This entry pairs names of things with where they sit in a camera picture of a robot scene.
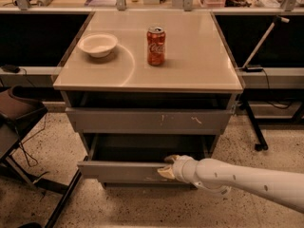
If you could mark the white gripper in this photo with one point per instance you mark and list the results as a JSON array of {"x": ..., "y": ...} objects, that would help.
[{"x": 179, "y": 170}]

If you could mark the grey drawer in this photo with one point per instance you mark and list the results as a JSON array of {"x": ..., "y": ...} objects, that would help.
[
  {"x": 141, "y": 121},
  {"x": 134, "y": 159}
]

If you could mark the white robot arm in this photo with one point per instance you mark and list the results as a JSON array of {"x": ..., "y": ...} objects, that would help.
[{"x": 217, "y": 177}]

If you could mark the grey drawer cabinet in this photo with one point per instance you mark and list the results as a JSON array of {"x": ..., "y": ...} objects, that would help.
[{"x": 197, "y": 73}]

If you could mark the grey top drawer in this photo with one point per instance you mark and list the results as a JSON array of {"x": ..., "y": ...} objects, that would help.
[{"x": 141, "y": 121}]

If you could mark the black table leg right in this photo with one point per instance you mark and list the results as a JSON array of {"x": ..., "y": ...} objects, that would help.
[{"x": 261, "y": 145}]

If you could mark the black stand leg left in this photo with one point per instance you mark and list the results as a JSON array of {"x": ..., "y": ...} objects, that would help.
[{"x": 63, "y": 201}]

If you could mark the red cola can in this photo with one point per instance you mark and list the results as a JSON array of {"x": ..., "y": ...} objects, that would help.
[{"x": 155, "y": 46}]

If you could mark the black power adapter right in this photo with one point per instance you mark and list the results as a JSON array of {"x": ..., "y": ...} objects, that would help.
[{"x": 253, "y": 68}]

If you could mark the black power adapter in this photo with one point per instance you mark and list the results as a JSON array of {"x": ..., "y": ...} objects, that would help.
[
  {"x": 253, "y": 68},
  {"x": 11, "y": 68}
]

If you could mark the white bowl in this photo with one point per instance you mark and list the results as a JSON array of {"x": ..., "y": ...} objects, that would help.
[{"x": 97, "y": 45}]

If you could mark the dark chair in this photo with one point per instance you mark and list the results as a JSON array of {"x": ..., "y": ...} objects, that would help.
[{"x": 18, "y": 115}]

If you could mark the white rod with black tip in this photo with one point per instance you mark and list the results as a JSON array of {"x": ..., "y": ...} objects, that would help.
[{"x": 277, "y": 19}]

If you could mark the black power adapter left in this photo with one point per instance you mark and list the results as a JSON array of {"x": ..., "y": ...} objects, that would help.
[{"x": 11, "y": 68}]

